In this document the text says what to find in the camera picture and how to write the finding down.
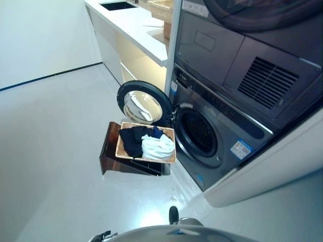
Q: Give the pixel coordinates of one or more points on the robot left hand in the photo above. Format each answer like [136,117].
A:
[101,237]

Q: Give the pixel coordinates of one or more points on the round washing machine door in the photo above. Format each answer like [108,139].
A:
[141,102]

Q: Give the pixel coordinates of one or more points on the grey front-load washing machine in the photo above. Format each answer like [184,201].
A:
[227,141]

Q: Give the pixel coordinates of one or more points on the robot black foot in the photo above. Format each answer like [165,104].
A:
[173,214]

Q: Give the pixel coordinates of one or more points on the dark brown wooden stool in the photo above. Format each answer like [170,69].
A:
[108,148]

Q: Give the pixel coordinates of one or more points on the woven laundry basket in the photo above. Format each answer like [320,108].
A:
[123,148]

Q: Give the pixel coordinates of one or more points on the black garment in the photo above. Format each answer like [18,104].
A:
[131,142]

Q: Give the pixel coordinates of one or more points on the white garment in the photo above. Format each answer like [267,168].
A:
[157,148]

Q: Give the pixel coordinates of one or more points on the dark blue garment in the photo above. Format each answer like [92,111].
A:
[157,132]

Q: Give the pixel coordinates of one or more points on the white counter cabinet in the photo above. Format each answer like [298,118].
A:
[131,32]

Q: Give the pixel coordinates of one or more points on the black sink basin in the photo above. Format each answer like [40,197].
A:
[117,5]

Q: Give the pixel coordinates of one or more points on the wicker tray basket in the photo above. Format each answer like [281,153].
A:
[161,12]

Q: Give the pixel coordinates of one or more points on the grey stacked dryer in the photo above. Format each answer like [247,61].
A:
[242,50]

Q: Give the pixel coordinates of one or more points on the white appliance cabinet frame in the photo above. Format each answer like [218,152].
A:
[265,176]

